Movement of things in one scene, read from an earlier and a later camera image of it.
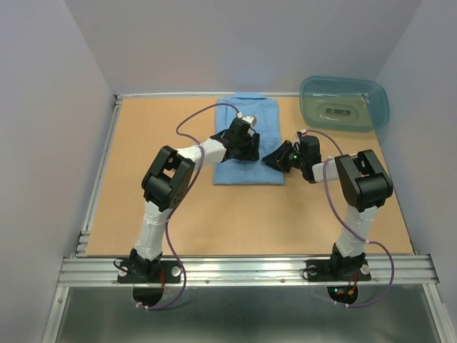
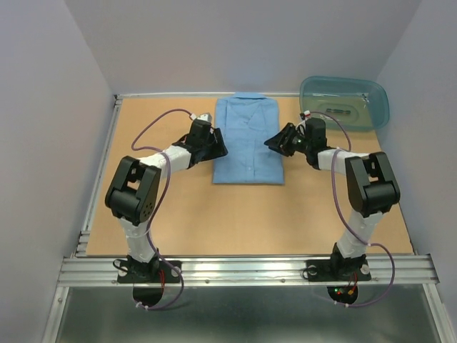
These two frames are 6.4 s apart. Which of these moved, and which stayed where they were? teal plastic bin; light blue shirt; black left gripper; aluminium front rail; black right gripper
Moved: black right gripper; black left gripper
Stayed: light blue shirt; teal plastic bin; aluminium front rail
